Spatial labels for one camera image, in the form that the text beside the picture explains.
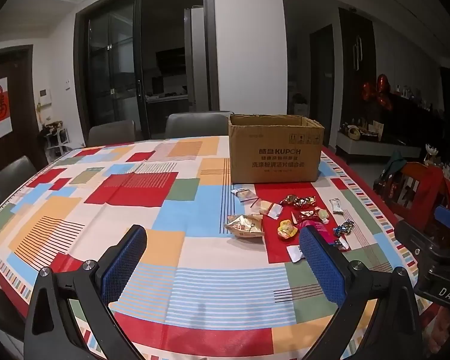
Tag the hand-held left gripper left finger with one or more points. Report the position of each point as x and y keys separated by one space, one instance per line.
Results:
x=123 y=266

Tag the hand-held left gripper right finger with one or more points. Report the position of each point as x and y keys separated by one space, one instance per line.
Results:
x=322 y=266

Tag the green candy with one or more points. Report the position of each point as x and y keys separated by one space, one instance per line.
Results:
x=323 y=214

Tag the clear wrapper packet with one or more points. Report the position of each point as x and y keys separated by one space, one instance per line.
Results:
x=240 y=193

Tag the brown cardboard box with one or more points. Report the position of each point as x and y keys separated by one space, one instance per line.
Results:
x=273 y=157

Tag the dark snack packet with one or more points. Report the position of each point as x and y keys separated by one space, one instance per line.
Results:
x=341 y=242

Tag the red bag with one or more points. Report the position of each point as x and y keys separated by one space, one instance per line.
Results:
x=437 y=191

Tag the white crumpled packet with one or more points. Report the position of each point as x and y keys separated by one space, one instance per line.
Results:
x=294 y=253

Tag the pink snack packet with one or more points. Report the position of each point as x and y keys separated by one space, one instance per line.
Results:
x=322 y=229

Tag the blue wrapped candy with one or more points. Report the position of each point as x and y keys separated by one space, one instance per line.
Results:
x=343 y=228

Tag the brown wooden chair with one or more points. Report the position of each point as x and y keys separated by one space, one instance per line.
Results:
x=405 y=189

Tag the yellow round candy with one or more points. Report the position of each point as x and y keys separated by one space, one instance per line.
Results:
x=287 y=229

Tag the red snack packet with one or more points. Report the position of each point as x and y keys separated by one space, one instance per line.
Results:
x=308 y=215

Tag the white packet with dark print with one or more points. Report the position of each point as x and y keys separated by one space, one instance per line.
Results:
x=337 y=206

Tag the green cloth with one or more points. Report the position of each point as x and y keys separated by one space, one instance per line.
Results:
x=395 y=163

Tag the small white packet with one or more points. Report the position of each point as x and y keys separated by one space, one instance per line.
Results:
x=274 y=210

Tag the yellow and white packet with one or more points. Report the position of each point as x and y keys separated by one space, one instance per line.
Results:
x=264 y=207

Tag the large beige snack bag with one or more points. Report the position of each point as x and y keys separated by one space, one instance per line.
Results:
x=245 y=226

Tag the white low cabinet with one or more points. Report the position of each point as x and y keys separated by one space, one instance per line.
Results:
x=375 y=146

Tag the white zigzag-edged packet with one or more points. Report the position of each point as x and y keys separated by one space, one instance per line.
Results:
x=252 y=199

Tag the woven basket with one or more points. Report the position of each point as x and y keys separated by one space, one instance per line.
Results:
x=352 y=131

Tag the grey chair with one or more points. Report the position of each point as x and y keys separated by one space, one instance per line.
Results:
x=197 y=123
x=13 y=176
x=110 y=133

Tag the white stool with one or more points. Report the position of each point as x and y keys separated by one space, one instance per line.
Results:
x=54 y=138

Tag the red foil balloons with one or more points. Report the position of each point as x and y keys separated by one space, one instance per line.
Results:
x=377 y=92

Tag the dark wardrobe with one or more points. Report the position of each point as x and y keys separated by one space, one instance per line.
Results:
x=356 y=82

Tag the dark wooden door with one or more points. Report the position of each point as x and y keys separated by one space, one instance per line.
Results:
x=22 y=101

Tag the dark-framed sliding glass door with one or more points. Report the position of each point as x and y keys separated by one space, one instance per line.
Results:
x=112 y=63

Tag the grey refrigerator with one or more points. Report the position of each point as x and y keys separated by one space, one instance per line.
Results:
x=195 y=52

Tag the white wall intercom panel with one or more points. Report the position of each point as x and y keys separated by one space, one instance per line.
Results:
x=45 y=95

